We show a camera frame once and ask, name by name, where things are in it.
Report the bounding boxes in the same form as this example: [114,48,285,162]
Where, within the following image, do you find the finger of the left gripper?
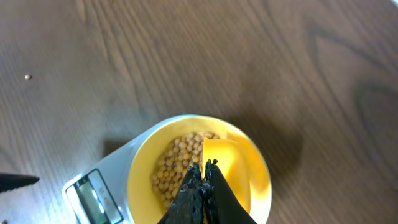
[0,173,40,193]

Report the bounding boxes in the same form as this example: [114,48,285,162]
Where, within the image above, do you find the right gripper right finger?
[203,159,256,224]

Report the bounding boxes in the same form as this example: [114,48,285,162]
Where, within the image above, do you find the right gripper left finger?
[158,162,204,224]

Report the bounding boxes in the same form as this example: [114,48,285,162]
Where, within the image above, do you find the yellow measuring scoop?
[203,138,251,213]

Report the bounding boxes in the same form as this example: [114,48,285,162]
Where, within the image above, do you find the soybeans in yellow bowl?
[150,132,220,211]

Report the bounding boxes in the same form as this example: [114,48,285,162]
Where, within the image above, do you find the yellow bowl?
[126,114,272,223]

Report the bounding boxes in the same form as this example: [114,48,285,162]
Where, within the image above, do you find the white digital kitchen scale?
[62,127,152,223]

